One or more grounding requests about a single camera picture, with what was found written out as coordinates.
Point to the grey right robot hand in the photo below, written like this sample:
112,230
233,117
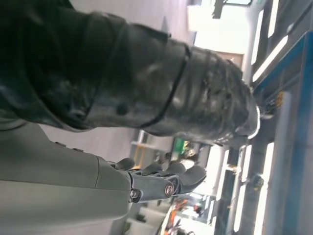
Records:
48,181

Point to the black robot body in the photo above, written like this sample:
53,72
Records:
122,74

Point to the tall blue background rack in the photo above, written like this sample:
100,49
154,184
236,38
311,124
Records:
307,129

